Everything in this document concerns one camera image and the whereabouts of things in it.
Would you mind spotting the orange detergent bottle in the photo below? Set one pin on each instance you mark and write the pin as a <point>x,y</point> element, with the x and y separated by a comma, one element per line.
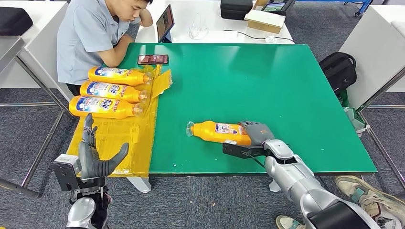
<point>120,75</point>
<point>110,91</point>
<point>215,132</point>
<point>104,107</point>

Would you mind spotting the black device with screen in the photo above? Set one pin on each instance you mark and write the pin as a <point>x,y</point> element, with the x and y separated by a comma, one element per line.
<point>276,6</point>

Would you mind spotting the black case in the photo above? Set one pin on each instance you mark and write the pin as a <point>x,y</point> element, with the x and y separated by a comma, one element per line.
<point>237,9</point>

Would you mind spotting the white desk metal legs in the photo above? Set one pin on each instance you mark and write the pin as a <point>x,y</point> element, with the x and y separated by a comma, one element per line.
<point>376,49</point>
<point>41,47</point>

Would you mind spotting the yellow taped cardboard mat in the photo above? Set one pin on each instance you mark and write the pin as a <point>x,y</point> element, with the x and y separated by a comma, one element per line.
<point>126,142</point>

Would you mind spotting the white table leg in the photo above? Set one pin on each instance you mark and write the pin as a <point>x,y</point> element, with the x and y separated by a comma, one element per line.
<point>140,185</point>
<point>274,186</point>

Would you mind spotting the white power adapter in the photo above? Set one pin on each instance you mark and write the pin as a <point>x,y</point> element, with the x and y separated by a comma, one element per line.
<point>271,39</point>

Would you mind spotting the cardboard box white lid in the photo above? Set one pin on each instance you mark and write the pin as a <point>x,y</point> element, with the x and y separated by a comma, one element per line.
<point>265,19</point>

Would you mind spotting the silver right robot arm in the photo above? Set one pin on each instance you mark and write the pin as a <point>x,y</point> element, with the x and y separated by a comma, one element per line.
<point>294,177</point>

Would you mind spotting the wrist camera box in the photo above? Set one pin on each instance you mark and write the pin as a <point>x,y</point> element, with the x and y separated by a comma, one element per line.
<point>68,161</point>
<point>237,150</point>

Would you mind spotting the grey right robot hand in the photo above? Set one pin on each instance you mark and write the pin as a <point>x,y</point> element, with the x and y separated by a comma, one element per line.
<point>259,132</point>

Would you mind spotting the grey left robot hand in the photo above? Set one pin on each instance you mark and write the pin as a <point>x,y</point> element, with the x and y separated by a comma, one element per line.
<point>91,164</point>

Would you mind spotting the dark metal bar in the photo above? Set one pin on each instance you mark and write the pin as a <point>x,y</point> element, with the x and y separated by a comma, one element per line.
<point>19,189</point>

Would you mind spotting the black backpack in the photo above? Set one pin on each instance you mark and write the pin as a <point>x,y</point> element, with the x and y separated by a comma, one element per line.
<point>338,71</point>

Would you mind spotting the white table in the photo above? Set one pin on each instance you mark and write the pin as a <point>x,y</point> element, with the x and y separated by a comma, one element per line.
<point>215,20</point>

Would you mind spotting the white sneaker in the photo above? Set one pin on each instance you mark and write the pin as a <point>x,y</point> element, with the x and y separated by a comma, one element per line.
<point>373,202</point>
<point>288,222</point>

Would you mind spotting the green bag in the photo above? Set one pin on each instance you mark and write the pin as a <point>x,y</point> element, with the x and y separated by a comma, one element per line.
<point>345,98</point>

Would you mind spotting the blue metal stand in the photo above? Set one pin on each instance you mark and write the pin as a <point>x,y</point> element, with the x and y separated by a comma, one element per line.
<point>364,5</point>

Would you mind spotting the dark red smartphone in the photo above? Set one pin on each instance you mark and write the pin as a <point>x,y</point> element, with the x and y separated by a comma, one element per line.
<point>153,59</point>

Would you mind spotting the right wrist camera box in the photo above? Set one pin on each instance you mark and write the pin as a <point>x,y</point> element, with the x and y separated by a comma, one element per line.
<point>237,150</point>

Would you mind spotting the pale plastic bin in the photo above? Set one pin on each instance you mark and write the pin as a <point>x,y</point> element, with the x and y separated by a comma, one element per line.
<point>351,117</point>

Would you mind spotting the black tablet on stand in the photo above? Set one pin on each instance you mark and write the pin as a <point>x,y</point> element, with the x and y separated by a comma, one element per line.
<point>165,22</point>

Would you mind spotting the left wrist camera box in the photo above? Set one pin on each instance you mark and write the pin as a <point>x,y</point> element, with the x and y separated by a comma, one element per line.
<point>68,161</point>

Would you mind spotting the person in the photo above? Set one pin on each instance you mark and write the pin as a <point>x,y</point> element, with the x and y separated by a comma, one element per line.
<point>85,34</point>

